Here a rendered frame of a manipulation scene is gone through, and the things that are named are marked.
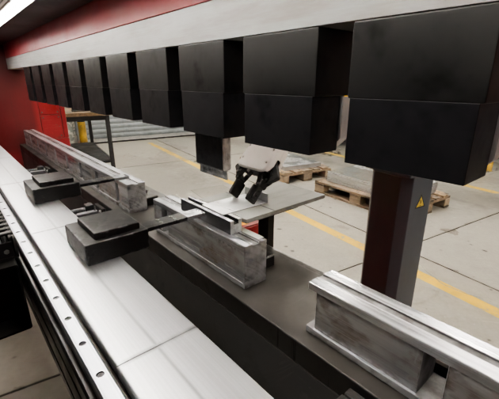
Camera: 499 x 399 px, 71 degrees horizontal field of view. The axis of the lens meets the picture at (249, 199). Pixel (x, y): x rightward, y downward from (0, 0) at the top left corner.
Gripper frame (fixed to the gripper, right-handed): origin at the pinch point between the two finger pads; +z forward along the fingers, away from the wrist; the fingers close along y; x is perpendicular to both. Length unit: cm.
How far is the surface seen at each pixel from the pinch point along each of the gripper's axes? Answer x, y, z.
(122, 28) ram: -34, -31, -20
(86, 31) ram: -35, -57, -21
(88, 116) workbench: 78, -407, -44
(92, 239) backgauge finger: -27.2, 3.3, 23.6
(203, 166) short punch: -11.2, -3.4, 0.5
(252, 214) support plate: -1.7, 7.8, 4.6
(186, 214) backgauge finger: -10.7, -0.4, 11.7
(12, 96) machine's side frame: -20, -215, -3
